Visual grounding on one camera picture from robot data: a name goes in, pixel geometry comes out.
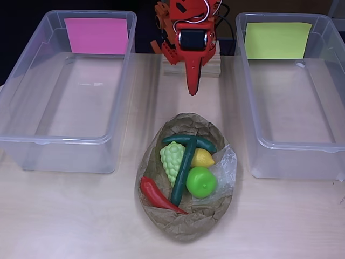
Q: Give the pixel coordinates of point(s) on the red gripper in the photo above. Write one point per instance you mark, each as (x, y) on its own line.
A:
(193, 55)

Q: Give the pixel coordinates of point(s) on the curved dark green toy cucumber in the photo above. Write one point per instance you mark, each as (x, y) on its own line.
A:
(172, 139)

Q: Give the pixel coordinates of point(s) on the yellow toy lemon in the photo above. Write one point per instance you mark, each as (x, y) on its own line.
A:
(202, 157)

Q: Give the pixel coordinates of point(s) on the light green toy grapes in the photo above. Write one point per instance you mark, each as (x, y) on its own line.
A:
(171, 159)

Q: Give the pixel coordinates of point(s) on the straight dark green toy cucumber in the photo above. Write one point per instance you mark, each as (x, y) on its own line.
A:
(182, 175)

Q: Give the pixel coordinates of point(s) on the green toy apple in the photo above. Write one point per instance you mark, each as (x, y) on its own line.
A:
(200, 182)

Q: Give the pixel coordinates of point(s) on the red toy chili pepper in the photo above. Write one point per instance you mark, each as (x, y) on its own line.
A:
(153, 193)

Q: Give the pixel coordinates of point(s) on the red robot arm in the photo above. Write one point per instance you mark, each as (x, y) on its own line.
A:
(186, 8)

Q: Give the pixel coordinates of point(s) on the clear plastic bin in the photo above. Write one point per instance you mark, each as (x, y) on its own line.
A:
(81, 108)
(291, 108)

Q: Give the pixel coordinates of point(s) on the wooden base block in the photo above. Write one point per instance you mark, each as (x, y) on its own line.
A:
(211, 68)

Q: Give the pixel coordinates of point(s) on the orange printed clamp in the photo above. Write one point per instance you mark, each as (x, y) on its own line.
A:
(168, 51)

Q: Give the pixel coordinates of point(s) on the yellow sticky note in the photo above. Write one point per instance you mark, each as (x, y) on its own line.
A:
(277, 40)

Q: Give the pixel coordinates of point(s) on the small white sticker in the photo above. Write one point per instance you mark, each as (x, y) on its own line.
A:
(300, 64)

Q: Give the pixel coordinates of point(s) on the pink sticky note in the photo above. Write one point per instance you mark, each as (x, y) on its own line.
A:
(95, 35)

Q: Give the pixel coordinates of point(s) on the crumpled brown paper bag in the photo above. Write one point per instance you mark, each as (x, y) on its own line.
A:
(188, 226)

